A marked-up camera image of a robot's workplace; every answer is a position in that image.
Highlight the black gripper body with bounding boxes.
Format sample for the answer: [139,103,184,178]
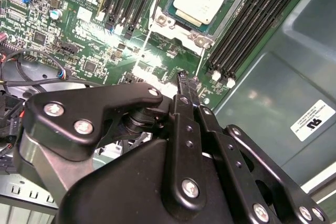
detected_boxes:
[56,105,253,224]

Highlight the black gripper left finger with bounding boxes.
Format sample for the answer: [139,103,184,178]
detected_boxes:
[23,70,210,207]

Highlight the metal socket cover frame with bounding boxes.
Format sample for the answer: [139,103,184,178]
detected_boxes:
[132,15,213,88]

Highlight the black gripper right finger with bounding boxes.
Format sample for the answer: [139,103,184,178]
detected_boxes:
[187,78,329,224]

